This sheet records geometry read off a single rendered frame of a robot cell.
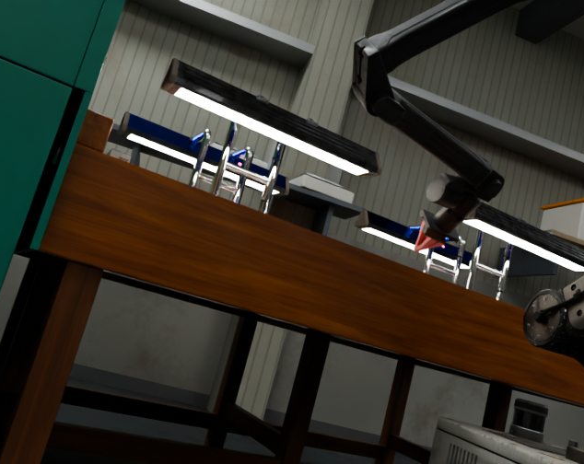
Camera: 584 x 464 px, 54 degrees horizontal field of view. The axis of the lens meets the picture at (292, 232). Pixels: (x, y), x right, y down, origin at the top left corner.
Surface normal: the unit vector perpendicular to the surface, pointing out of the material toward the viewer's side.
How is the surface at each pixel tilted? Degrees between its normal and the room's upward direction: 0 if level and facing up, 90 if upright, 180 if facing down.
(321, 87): 90
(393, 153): 90
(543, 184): 90
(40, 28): 90
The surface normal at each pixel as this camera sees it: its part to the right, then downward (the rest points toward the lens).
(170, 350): 0.28, -0.11
